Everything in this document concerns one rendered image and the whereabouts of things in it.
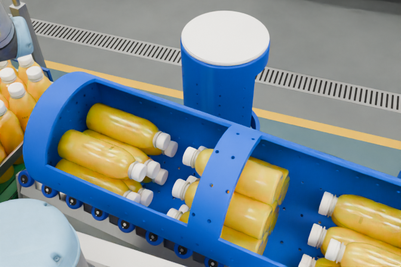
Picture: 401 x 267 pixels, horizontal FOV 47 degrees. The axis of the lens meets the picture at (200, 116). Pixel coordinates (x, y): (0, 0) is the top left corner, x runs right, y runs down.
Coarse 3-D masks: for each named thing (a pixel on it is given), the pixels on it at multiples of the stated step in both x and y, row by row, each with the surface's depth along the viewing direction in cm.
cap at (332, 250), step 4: (332, 240) 86; (336, 240) 87; (332, 244) 85; (336, 244) 85; (328, 248) 85; (332, 248) 85; (336, 248) 85; (328, 252) 85; (332, 252) 85; (336, 252) 85; (328, 256) 85; (332, 256) 85; (332, 260) 86
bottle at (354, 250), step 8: (344, 248) 85; (352, 248) 84; (360, 248) 84; (368, 248) 83; (376, 248) 84; (336, 256) 85; (344, 256) 84; (352, 256) 83; (360, 256) 82; (368, 256) 82; (376, 256) 82; (384, 256) 82; (392, 256) 82; (400, 256) 83; (344, 264) 84; (352, 264) 83; (360, 264) 82; (368, 264) 82; (376, 264) 81; (384, 264) 81; (392, 264) 81; (400, 264) 81
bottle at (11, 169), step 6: (0, 144) 118; (0, 150) 118; (0, 156) 118; (6, 156) 121; (0, 162) 119; (12, 168) 125; (6, 174) 123; (12, 174) 125; (0, 180) 123; (6, 180) 124
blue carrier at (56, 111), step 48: (48, 96) 99; (96, 96) 119; (144, 96) 102; (48, 144) 98; (192, 144) 115; (240, 144) 89; (288, 144) 92; (96, 192) 95; (288, 192) 108; (336, 192) 103; (384, 192) 97; (192, 240) 90; (288, 240) 105
